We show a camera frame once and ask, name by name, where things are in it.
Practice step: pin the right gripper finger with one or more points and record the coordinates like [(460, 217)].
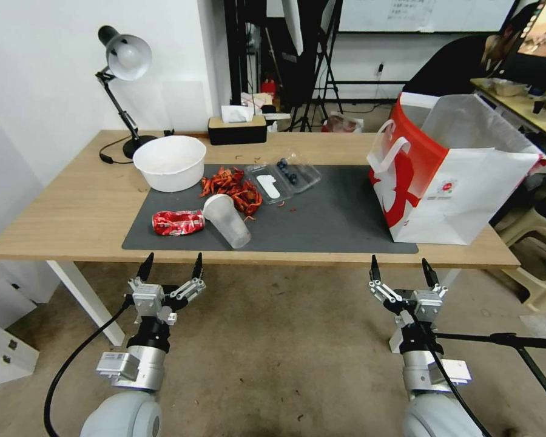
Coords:
[(382, 287), (433, 278)]

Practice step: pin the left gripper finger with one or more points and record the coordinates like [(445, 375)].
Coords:
[(193, 284), (142, 275)]

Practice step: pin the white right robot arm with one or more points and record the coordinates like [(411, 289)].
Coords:
[(437, 414)]

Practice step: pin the red white delivery bag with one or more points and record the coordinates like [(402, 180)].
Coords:
[(455, 195)]

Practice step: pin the clear disposable takeout box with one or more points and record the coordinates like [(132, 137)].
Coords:
[(302, 175)]

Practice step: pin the black tissue box wooden lid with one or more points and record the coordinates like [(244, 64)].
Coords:
[(236, 132)]

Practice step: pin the red plastic bag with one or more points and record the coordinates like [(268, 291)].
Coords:
[(343, 124)]

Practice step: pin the white table leg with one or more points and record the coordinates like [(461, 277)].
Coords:
[(86, 300)]

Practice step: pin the crushed red soda can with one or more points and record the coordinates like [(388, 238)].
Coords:
[(177, 223)]

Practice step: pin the clear plastic cup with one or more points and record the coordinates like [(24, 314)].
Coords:
[(227, 220)]

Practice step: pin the dark grey table mat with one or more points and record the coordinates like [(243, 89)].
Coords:
[(318, 223)]

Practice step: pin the black tripod pole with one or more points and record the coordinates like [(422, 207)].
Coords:
[(518, 343)]

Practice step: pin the beige plastic stool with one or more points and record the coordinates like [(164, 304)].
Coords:
[(534, 255)]

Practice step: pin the red food scraps pile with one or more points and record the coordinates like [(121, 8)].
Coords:
[(227, 184)]

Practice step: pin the large white bowl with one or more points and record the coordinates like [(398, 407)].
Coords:
[(169, 170)]

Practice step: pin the white cabinet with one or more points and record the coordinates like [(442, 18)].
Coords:
[(9, 318)]

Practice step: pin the wooden side desk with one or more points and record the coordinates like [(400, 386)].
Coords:
[(514, 107)]

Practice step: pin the clear plastic food container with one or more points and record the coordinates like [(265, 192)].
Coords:
[(507, 86)]

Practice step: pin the person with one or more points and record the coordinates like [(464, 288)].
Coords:
[(455, 63)]

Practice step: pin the black desk lamp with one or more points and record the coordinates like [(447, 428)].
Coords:
[(127, 52)]

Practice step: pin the black light stand tripod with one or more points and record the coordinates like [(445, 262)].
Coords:
[(320, 68)]

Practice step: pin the black metal rack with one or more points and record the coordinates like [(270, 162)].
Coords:
[(243, 50)]

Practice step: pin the whiteboard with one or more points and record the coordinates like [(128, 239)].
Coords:
[(418, 13)]

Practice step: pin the computer monitor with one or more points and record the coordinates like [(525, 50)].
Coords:
[(543, 27)]

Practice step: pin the white softbox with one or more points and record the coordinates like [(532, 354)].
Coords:
[(293, 23)]

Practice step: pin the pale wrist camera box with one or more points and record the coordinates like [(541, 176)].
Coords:
[(427, 304), (148, 300)]

